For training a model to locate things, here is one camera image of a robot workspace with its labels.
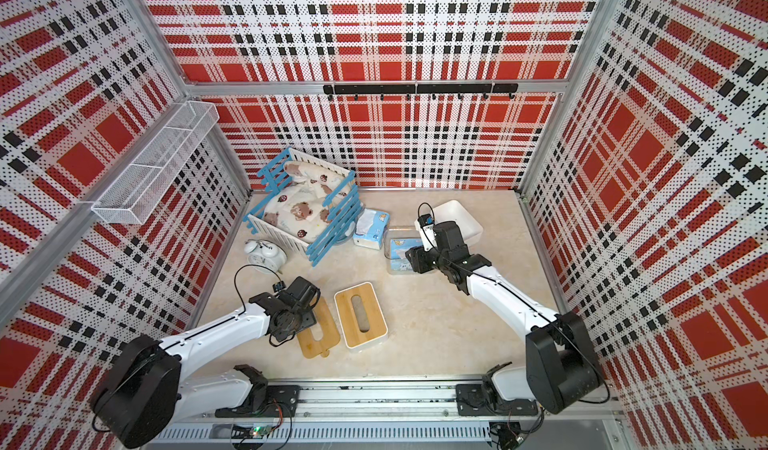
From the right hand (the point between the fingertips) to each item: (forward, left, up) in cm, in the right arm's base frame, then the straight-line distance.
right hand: (418, 250), depth 85 cm
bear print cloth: (+22, +43, -6) cm, 49 cm away
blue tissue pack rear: (+15, +16, -9) cm, 24 cm away
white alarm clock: (+1, +47, -3) cm, 47 cm away
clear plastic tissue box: (+15, +7, -13) cm, 21 cm away
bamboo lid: (-23, +31, -14) cm, 41 cm away
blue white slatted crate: (+20, +25, -3) cm, 33 cm away
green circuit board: (-42, +44, -16) cm, 63 cm away
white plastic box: (+26, -14, -14) cm, 33 cm away
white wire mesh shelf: (+18, +84, +10) cm, 86 cm away
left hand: (-15, +33, -14) cm, 39 cm away
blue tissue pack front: (+1, +6, -8) cm, 10 cm away
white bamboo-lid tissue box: (-15, +17, -13) cm, 26 cm away
